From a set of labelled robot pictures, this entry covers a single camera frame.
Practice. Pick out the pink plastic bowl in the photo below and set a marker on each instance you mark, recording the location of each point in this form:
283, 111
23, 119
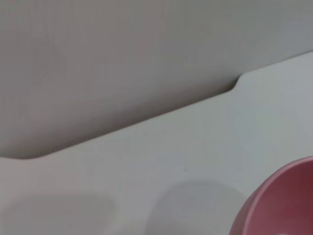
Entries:
283, 203

